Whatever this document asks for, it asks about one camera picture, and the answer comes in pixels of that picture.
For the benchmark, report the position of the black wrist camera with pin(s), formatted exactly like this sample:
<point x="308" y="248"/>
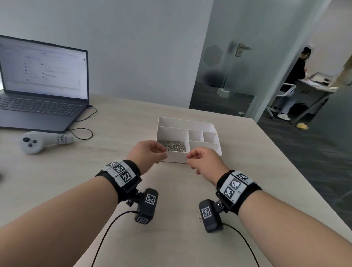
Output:
<point x="210" y="217"/>
<point x="147" y="206"/>

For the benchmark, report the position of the white office desk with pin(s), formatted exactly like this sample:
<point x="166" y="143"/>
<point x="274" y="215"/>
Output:
<point x="319" y="88"/>

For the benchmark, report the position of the person's left forearm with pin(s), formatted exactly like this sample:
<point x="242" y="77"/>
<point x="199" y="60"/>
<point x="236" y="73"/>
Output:
<point x="60" y="220"/>

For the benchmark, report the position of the person's right hand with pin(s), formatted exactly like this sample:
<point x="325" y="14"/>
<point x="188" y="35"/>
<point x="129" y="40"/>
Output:
<point x="209" y="163"/>

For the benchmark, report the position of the black left wristband with markers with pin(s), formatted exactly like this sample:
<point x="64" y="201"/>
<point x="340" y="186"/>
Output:
<point x="121" y="177"/>

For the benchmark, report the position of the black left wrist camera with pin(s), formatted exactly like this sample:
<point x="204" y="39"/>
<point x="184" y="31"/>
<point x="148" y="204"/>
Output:
<point x="147" y="206"/>

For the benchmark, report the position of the layer of silver paper clips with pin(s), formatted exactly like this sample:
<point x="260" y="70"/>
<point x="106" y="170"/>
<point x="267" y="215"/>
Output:
<point x="173" y="145"/>

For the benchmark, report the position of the person's right forearm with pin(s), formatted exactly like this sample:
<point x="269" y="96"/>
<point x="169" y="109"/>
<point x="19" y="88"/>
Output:
<point x="288" y="228"/>

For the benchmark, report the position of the white compartment organizer tray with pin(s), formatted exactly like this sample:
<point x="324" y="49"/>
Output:
<point x="176" y="158"/>

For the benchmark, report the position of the person's left hand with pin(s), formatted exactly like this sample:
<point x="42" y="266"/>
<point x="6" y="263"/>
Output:
<point x="147" y="156"/>

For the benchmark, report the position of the yellow object on floor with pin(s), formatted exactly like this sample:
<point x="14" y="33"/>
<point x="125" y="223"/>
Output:
<point x="302" y="126"/>

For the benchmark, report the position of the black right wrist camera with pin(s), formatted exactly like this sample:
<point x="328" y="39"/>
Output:
<point x="210" y="217"/>

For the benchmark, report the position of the white handheld controller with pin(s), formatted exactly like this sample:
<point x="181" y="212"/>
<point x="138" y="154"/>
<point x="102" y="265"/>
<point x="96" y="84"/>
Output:
<point x="31" y="143"/>

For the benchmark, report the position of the black right wristband with markers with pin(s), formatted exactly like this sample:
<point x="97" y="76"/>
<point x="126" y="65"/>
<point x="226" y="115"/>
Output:
<point x="238" y="191"/>

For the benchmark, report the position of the white office chair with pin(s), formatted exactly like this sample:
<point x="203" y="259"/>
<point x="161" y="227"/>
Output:
<point x="290" y="88"/>

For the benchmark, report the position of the metal door floor fitting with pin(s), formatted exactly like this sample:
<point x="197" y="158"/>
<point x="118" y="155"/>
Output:
<point x="223" y="93"/>

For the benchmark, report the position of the black wristband with markers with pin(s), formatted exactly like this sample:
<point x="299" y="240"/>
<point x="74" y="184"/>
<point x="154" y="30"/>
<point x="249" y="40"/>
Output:
<point x="238" y="191"/>
<point x="121" y="177"/>

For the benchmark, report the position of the hexagonal glass sticker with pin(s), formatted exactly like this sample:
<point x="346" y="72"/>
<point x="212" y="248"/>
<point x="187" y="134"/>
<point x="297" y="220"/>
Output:
<point x="212" y="55"/>

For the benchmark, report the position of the dark grey laptop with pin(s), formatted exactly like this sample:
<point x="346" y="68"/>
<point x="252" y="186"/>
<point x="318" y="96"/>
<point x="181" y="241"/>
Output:
<point x="44" y="68"/>

